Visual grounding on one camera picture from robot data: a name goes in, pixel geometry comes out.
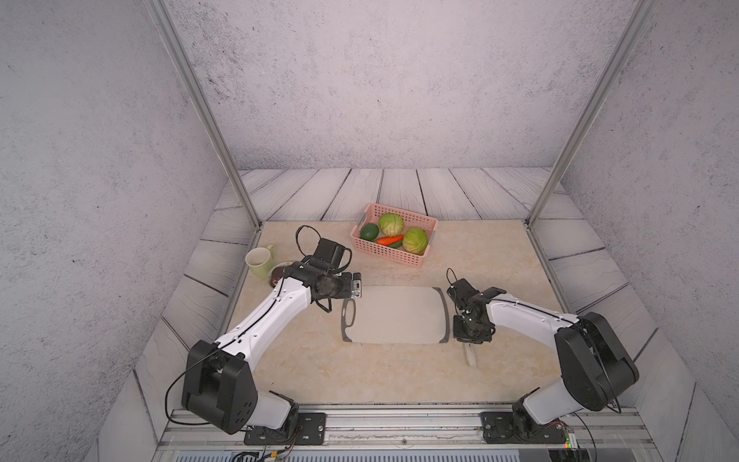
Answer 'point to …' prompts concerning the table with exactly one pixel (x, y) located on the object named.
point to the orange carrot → (389, 240)
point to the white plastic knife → (470, 353)
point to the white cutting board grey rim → (396, 315)
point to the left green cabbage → (392, 224)
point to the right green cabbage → (415, 241)
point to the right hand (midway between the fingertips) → (465, 337)
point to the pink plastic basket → (372, 214)
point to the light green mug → (259, 260)
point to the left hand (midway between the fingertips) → (351, 287)
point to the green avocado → (369, 232)
